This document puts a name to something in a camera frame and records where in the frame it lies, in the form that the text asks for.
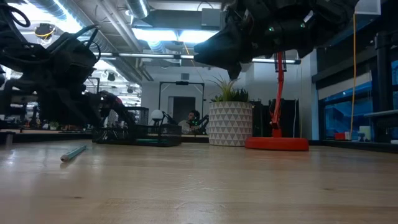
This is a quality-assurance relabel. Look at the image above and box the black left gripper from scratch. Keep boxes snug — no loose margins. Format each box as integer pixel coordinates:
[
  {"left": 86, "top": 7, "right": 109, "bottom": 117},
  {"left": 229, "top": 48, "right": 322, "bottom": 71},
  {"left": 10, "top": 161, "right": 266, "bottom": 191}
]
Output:
[{"left": 37, "top": 26, "right": 108, "bottom": 126}]

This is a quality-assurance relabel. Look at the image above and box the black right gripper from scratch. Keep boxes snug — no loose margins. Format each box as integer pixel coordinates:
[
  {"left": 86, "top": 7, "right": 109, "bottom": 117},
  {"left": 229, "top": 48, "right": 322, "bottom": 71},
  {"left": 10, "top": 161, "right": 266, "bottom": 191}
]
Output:
[{"left": 193, "top": 0, "right": 315, "bottom": 80}]

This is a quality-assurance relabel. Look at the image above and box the teal pencil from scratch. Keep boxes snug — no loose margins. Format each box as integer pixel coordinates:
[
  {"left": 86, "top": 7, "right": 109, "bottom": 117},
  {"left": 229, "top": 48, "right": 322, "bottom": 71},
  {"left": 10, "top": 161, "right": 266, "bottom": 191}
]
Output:
[{"left": 60, "top": 144, "right": 88, "bottom": 163}]

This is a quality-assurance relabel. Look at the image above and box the black mesh desk organizer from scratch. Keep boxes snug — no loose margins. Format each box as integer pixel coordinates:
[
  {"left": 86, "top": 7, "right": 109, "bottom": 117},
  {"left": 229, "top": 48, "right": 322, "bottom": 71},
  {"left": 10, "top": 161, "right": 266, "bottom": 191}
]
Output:
[{"left": 92, "top": 106, "right": 183, "bottom": 147}]

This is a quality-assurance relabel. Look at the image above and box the white globe lamp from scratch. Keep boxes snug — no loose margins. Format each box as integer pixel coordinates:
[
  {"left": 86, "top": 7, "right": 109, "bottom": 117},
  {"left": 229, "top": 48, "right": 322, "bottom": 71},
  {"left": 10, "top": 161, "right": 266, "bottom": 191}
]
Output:
[{"left": 150, "top": 109, "right": 164, "bottom": 123}]

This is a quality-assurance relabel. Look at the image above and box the long LED light bar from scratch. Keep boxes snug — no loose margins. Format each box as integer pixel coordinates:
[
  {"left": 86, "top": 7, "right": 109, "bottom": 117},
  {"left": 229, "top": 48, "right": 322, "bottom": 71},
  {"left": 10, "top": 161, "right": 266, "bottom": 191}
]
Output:
[{"left": 92, "top": 52, "right": 302, "bottom": 65}]

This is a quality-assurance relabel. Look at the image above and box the potted plant in patterned pot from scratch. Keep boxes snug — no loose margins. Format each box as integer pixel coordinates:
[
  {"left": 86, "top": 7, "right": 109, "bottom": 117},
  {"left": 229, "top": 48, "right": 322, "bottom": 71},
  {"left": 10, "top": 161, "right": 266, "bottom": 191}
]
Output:
[{"left": 208, "top": 76, "right": 253, "bottom": 147}]

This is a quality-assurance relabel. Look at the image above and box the person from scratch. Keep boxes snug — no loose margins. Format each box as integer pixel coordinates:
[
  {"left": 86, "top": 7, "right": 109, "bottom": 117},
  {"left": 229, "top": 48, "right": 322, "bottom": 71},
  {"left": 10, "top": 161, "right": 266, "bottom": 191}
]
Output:
[{"left": 178, "top": 109, "right": 203, "bottom": 135}]

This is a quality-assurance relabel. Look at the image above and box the black cabinet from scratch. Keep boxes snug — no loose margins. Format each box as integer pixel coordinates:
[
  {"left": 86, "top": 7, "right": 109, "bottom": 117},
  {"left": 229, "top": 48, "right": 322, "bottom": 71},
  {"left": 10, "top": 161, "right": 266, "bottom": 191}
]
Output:
[{"left": 251, "top": 98, "right": 301, "bottom": 140}]

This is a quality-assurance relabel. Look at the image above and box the red desk lamp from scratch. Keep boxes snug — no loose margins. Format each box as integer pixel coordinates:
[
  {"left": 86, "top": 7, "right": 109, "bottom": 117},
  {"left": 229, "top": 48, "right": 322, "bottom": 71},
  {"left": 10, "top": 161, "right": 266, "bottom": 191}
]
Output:
[{"left": 244, "top": 51, "right": 310, "bottom": 152}]

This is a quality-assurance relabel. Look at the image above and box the black upright pole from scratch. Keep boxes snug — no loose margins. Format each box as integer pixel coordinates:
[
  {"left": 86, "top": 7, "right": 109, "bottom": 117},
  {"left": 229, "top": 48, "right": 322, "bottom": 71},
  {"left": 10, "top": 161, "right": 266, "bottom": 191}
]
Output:
[{"left": 374, "top": 30, "right": 394, "bottom": 141}]

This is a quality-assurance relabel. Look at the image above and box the black background rig frame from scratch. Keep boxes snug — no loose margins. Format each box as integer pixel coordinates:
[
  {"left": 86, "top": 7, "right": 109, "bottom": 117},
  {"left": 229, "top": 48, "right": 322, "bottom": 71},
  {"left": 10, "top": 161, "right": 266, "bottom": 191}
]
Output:
[{"left": 158, "top": 80, "right": 205, "bottom": 125}]

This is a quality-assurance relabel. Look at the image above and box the yellow hanging cable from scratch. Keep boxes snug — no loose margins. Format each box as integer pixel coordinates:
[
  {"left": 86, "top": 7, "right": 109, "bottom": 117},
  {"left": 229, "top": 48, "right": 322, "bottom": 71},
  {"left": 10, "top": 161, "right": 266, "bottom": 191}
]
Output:
[{"left": 349, "top": 12, "right": 358, "bottom": 139}]

